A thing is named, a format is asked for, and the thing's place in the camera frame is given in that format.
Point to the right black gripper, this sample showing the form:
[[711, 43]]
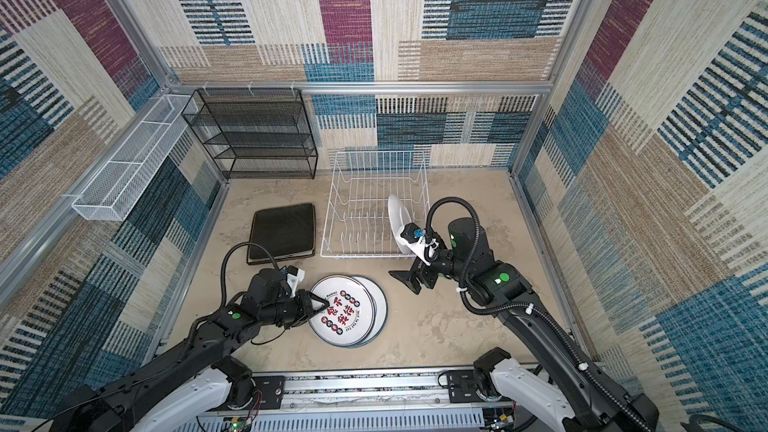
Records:
[[409, 279]]

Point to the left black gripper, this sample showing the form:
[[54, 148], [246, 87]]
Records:
[[305, 306]]

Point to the white round plate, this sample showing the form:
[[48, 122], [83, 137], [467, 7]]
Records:
[[381, 309], [350, 315], [398, 215]]

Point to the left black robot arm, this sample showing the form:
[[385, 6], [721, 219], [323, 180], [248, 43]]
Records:
[[199, 373]]

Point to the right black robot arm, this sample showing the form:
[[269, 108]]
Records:
[[575, 394]]

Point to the black mesh shelf unit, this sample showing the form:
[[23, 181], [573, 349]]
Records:
[[254, 133]]

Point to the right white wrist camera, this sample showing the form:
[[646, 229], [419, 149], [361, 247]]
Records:
[[412, 239]]

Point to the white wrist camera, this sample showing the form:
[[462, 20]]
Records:
[[293, 276], [412, 239]]

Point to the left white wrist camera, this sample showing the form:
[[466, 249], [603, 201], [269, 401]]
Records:
[[293, 276]]

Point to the white wire dish rack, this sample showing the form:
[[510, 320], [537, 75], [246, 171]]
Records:
[[372, 194]]

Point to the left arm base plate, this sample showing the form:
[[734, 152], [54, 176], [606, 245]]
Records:
[[264, 393]]

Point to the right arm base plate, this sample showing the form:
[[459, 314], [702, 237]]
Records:
[[468, 386]]

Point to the aluminium front rail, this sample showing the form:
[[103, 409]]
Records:
[[371, 400]]

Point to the white wire wall basket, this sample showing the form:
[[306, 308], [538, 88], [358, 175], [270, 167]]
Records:
[[119, 184]]

